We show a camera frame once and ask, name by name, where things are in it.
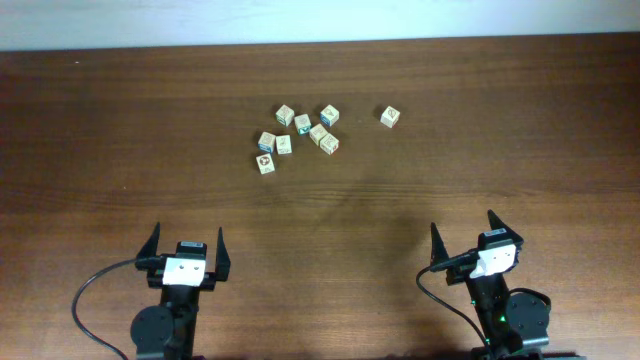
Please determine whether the left black cable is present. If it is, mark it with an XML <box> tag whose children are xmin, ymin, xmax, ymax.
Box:
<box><xmin>71</xmin><ymin>257</ymin><xmax>151</xmax><ymax>360</ymax></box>

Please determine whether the wooden block blue top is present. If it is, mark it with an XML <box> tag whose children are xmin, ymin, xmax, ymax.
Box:
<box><xmin>320</xmin><ymin>105</ymin><xmax>340</xmax><ymax>127</ymax></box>

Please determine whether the wooden block red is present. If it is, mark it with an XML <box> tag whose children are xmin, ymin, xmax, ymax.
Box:
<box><xmin>319</xmin><ymin>134</ymin><xmax>340</xmax><ymax>155</ymax></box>

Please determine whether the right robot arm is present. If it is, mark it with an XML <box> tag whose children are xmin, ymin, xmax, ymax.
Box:
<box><xmin>427</xmin><ymin>210</ymin><xmax>551</xmax><ymax>359</ymax></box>

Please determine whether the wooden block green letter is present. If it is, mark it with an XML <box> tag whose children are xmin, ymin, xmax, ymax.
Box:
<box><xmin>294</xmin><ymin>114</ymin><xmax>311</xmax><ymax>135</ymax></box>

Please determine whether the wooden block plain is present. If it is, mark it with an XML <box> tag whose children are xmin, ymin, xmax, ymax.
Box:
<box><xmin>276</xmin><ymin>135</ymin><xmax>292</xmax><ymax>155</ymax></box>

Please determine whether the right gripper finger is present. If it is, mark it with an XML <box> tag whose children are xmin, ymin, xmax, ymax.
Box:
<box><xmin>430</xmin><ymin>222</ymin><xmax>449</xmax><ymax>264</ymax></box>
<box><xmin>487</xmin><ymin>209</ymin><xmax>514</xmax><ymax>234</ymax></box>

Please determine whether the wooden block blue left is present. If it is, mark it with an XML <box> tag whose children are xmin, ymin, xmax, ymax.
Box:
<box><xmin>258</xmin><ymin>132</ymin><xmax>276</xmax><ymax>153</ymax></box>

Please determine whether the wooden block blue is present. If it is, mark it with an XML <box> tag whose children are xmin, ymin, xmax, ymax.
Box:
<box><xmin>320</xmin><ymin>105</ymin><xmax>340</xmax><ymax>127</ymax></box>
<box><xmin>258</xmin><ymin>132</ymin><xmax>276</xmax><ymax>153</ymax></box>

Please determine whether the wooden block brown picture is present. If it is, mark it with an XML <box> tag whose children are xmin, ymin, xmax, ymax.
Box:
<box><xmin>256</xmin><ymin>153</ymin><xmax>276</xmax><ymax>175</ymax></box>

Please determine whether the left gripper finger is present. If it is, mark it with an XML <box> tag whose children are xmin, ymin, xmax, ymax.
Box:
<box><xmin>136</xmin><ymin>222</ymin><xmax>160</xmax><ymax>260</ymax></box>
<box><xmin>214</xmin><ymin>228</ymin><xmax>231</xmax><ymax>281</ymax></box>

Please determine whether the wooden block far right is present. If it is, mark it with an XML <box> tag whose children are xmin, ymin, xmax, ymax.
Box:
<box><xmin>380</xmin><ymin>106</ymin><xmax>400</xmax><ymax>128</ymax></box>

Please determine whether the wooden block yellow centre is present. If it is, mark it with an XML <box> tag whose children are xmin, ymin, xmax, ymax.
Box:
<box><xmin>309</xmin><ymin>124</ymin><xmax>328</xmax><ymax>146</ymax></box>

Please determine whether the wooden block green top-left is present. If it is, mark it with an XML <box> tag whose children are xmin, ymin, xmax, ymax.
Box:
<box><xmin>275</xmin><ymin>104</ymin><xmax>295</xmax><ymax>127</ymax></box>

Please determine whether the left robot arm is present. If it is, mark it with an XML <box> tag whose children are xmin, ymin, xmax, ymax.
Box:
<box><xmin>130</xmin><ymin>225</ymin><xmax>231</xmax><ymax>360</ymax></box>

